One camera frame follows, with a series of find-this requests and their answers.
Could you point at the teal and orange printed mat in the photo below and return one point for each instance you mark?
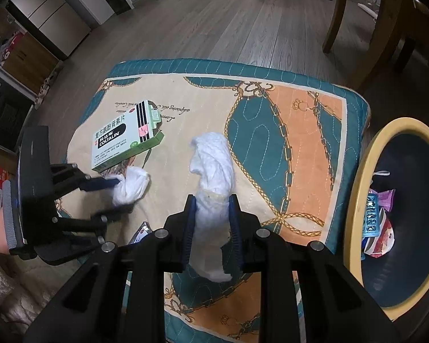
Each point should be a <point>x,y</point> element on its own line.
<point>264,139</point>

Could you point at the red and white packet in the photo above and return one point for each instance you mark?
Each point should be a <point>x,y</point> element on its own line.
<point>379,243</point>

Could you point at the large white tissue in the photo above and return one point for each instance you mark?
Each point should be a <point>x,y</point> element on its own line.
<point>211,171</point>

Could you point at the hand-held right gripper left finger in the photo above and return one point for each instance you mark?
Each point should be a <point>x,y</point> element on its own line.
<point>189,228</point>

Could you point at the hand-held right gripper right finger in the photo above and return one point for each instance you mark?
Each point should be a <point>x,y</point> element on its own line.
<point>235,228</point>

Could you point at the blue bin with cream rim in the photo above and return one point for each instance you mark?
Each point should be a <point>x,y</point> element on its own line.
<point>407,275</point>

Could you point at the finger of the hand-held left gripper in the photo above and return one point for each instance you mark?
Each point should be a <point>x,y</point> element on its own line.
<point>78,227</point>
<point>93,184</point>

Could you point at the small white tissue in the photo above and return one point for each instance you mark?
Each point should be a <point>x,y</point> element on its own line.
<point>132,185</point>

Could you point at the dark cabinet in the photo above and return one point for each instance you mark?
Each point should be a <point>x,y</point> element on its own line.
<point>3,107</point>

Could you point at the green and white medicine box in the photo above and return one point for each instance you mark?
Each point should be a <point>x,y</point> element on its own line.
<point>118,139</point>

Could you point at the beige fuzzy cloth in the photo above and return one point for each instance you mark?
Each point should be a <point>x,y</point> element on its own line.
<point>10,289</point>

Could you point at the blue blister pack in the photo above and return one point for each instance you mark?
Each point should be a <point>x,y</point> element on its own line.
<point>371,214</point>

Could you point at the silver foil packet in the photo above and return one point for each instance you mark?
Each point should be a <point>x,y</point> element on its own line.
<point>141,234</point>

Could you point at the brown wooden chair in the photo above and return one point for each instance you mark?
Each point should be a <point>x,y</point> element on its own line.
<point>382,25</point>

